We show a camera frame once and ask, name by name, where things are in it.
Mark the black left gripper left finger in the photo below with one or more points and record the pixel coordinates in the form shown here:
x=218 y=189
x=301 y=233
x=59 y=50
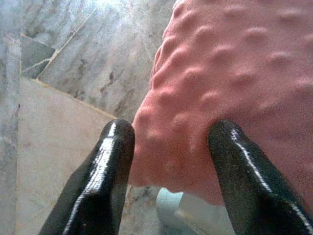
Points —
x=102 y=171

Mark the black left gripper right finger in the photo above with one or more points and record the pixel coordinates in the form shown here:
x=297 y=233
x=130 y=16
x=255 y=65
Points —
x=247 y=181

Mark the pink dimpled pillow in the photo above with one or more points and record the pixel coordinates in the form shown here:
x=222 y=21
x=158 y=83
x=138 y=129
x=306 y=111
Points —
x=232 y=85

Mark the light blue child chair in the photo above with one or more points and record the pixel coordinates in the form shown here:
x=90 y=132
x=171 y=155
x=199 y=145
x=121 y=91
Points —
x=176 y=213

